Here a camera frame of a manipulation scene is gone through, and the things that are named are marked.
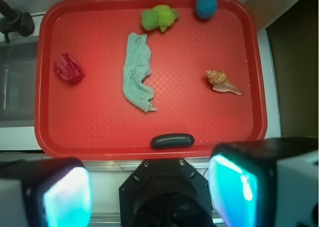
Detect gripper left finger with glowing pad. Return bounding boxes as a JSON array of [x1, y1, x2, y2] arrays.
[[0, 157, 93, 227]]

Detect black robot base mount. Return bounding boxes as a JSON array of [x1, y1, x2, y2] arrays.
[[119, 159, 214, 227]]

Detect black oblong stone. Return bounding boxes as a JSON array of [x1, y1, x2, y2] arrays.
[[151, 133, 195, 149]]

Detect tan conch shell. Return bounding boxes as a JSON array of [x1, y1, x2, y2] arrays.
[[205, 70, 243, 95]]

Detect blue ball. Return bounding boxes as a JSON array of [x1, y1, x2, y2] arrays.
[[195, 0, 218, 19]]

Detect red plastic tray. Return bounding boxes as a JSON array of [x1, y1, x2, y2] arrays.
[[35, 0, 267, 160]]

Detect crumpled red paper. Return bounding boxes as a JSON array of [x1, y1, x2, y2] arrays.
[[53, 53, 84, 82]]

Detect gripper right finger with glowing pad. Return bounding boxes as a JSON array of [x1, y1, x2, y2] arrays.
[[208, 137, 319, 227]]

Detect green plush toy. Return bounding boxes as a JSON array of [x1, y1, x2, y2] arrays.
[[140, 4, 179, 33]]

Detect light blue cloth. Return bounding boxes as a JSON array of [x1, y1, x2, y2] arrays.
[[122, 33, 157, 113]]

